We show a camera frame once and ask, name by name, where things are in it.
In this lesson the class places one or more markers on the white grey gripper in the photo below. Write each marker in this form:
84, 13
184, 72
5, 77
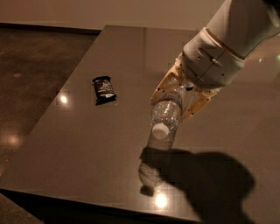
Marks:
212, 61

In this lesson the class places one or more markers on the clear plastic water bottle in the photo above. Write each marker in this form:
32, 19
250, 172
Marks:
165, 118

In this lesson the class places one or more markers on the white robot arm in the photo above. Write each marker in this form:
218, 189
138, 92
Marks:
242, 25

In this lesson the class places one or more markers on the black snack bar wrapper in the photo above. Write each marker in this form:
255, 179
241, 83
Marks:
103, 90

